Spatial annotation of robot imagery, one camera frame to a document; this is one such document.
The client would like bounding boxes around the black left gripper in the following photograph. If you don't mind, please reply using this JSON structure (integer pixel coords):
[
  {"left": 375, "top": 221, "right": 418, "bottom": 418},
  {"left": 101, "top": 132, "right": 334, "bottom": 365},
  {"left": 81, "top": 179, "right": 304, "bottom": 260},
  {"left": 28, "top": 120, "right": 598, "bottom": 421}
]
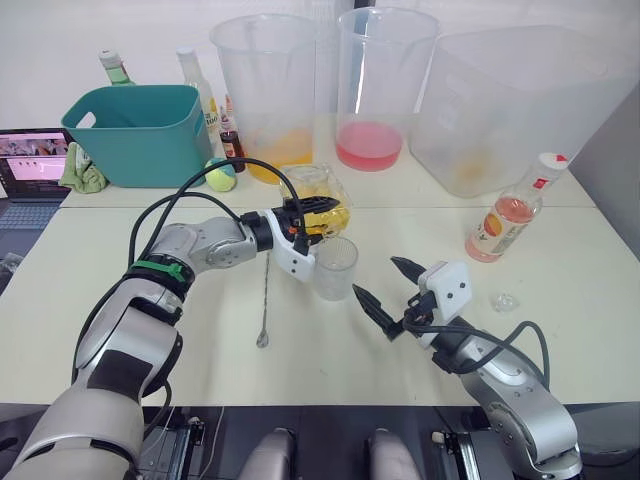
[{"left": 277, "top": 195, "right": 342, "bottom": 255}]

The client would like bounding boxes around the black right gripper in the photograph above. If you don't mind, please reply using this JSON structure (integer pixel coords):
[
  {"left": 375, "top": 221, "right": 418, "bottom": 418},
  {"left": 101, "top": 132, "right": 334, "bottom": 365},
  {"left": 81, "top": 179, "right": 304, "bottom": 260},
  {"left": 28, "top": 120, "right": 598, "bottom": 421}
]
[{"left": 351, "top": 256, "right": 439, "bottom": 343}]

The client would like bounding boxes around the square glass bottle amber liquid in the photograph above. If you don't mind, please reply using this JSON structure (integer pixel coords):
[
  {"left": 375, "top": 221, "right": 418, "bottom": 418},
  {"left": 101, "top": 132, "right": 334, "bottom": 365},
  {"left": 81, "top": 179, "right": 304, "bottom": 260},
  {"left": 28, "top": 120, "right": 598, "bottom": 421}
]
[{"left": 278, "top": 162, "right": 354, "bottom": 246}]

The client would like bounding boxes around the ribbed clear drinking glass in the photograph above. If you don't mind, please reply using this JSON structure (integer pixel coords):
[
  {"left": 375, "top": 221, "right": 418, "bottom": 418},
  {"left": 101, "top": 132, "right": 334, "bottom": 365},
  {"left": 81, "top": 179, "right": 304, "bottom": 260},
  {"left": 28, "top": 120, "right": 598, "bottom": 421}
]
[{"left": 312, "top": 236, "right": 360, "bottom": 302}]

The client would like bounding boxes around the plastic beaker with red liquid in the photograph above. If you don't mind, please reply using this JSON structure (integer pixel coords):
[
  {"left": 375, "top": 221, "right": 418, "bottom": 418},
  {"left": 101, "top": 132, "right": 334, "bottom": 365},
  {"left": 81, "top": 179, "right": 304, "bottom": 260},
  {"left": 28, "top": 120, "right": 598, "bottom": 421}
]
[{"left": 337, "top": 6, "right": 441, "bottom": 173}]

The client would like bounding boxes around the small dark red bottle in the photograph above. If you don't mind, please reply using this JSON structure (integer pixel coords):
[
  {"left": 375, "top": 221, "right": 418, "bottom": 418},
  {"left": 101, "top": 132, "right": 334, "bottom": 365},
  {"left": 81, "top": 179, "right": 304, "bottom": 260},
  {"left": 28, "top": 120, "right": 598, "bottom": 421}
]
[{"left": 218, "top": 94, "right": 248, "bottom": 175}]

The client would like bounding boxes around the plastic beaker with orange liquid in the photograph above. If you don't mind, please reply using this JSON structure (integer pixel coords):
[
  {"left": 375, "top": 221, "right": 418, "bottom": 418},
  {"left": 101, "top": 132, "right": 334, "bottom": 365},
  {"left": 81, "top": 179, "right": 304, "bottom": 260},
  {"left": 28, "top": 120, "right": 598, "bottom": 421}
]
[{"left": 208, "top": 13, "right": 317, "bottom": 185}]

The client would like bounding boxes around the juice bottle with white cap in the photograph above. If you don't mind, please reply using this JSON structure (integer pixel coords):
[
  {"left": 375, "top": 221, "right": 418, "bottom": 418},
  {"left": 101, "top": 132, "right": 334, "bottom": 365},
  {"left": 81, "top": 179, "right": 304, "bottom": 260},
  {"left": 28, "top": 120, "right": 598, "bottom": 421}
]
[{"left": 464, "top": 151, "right": 570, "bottom": 265}]

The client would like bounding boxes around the long metal bar spoon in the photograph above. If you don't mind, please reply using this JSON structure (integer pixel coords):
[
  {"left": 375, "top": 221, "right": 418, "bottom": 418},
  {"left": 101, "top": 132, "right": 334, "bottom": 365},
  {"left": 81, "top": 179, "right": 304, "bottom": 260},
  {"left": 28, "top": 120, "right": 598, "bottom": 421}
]
[{"left": 255, "top": 249, "right": 274, "bottom": 350}]

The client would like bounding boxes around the clear bottle with white cap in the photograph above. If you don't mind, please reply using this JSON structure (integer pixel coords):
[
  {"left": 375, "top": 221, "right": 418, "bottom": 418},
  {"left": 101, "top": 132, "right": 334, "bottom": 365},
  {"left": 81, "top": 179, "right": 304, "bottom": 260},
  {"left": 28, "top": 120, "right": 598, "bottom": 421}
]
[{"left": 175, "top": 46, "right": 224, "bottom": 161}]

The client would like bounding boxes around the green glass bottle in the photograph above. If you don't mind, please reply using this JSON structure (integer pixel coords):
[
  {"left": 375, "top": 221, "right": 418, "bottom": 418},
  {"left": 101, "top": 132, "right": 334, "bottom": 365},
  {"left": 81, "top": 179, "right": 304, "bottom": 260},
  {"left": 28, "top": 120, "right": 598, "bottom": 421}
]
[{"left": 98, "top": 48, "right": 137, "bottom": 87}]

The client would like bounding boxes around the yellow and blue ball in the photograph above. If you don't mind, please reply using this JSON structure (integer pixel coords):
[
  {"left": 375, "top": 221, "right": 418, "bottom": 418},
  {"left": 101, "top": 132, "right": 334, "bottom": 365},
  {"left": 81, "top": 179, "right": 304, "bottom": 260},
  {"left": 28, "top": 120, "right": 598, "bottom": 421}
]
[{"left": 204, "top": 157, "right": 238, "bottom": 193}]

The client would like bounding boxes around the small clear glass stopper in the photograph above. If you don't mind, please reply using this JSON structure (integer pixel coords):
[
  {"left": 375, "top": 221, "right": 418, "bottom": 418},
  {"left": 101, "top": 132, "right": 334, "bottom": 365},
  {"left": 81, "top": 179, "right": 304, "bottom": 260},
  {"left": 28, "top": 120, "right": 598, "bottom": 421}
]
[{"left": 489, "top": 292, "right": 520, "bottom": 315}]

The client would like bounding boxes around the grey rounded shape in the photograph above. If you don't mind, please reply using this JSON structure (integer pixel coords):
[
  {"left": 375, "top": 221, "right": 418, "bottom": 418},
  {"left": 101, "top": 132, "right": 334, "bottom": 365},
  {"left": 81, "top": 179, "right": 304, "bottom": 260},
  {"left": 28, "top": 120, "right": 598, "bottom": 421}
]
[
  {"left": 239, "top": 427, "right": 301, "bottom": 480},
  {"left": 367, "top": 427, "right": 431, "bottom": 480}
]

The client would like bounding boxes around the teal plastic bin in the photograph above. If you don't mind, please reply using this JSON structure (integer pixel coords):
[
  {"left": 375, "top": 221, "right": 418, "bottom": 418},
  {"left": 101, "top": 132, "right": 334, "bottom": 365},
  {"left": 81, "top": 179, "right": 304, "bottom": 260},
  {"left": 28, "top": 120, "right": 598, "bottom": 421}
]
[{"left": 60, "top": 84, "right": 215, "bottom": 190}]

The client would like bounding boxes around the large translucent plastic container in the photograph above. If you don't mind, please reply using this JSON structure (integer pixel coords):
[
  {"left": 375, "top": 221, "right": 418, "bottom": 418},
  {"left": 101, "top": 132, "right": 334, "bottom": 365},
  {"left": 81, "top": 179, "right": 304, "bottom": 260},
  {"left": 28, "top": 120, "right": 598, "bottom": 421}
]
[{"left": 408, "top": 24, "right": 626, "bottom": 199}]

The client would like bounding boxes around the green cloth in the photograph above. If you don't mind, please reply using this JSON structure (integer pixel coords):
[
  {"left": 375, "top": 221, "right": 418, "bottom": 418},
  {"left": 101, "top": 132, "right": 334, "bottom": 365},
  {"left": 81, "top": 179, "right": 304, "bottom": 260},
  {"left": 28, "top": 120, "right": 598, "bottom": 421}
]
[{"left": 58, "top": 142, "right": 110, "bottom": 194}]

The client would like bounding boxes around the open laptop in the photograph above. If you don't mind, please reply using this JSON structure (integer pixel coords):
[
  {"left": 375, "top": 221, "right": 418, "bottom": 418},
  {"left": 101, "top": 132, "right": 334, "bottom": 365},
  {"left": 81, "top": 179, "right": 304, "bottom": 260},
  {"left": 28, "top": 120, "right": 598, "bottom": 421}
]
[{"left": 0, "top": 127, "right": 75, "bottom": 251}]

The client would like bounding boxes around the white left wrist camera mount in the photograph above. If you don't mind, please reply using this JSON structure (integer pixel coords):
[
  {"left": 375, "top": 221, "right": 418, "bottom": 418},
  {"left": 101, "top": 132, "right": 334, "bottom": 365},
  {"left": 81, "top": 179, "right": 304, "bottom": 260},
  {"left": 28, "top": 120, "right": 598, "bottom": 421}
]
[{"left": 264, "top": 209, "right": 317, "bottom": 284}]

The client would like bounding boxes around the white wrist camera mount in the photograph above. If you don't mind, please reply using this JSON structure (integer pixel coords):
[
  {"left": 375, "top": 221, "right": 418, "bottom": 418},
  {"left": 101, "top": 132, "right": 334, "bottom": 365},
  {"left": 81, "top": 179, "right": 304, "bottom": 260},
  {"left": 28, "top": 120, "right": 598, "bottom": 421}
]
[
  {"left": 264, "top": 209, "right": 317, "bottom": 284},
  {"left": 416, "top": 259, "right": 474, "bottom": 351}
]

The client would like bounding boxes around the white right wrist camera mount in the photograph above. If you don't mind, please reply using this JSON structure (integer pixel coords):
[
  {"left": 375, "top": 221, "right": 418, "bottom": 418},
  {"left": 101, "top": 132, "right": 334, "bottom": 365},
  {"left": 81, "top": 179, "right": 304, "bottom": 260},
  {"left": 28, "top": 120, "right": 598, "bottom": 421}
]
[{"left": 416, "top": 259, "right": 474, "bottom": 351}]

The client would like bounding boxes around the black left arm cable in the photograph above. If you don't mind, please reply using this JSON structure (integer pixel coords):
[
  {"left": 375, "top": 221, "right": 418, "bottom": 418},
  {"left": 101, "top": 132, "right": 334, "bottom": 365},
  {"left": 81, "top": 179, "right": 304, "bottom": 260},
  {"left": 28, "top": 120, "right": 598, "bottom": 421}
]
[{"left": 127, "top": 157, "right": 307, "bottom": 274}]

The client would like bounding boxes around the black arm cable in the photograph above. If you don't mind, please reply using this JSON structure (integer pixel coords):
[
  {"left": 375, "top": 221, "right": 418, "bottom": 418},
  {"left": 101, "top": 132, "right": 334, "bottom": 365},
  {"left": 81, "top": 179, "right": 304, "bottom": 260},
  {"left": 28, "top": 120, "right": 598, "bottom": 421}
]
[
  {"left": 402, "top": 312, "right": 552, "bottom": 396},
  {"left": 127, "top": 157, "right": 307, "bottom": 274}
]

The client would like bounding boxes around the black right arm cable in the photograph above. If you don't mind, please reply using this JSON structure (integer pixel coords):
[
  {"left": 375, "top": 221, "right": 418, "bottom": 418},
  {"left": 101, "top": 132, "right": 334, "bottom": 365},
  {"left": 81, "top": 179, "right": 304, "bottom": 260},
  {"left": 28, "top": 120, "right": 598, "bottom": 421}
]
[{"left": 402, "top": 312, "right": 552, "bottom": 396}]

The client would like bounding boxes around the green strap on arm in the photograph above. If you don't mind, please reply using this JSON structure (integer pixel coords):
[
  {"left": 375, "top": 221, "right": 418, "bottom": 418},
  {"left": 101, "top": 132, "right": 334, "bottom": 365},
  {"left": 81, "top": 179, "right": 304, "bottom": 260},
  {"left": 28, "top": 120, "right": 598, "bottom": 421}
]
[{"left": 130, "top": 259, "right": 196, "bottom": 289}]

